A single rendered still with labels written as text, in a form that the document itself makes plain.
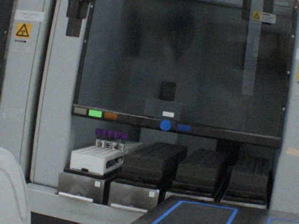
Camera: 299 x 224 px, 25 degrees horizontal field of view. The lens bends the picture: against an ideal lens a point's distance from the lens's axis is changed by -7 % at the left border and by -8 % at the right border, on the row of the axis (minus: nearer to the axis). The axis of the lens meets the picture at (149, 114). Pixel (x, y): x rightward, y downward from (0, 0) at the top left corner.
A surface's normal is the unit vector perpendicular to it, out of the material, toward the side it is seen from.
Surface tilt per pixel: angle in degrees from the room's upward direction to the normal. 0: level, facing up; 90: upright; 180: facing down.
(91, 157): 90
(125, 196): 90
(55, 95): 90
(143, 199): 90
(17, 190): 70
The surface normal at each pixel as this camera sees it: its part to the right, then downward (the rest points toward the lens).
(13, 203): 0.83, -0.10
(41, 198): -0.18, 0.03
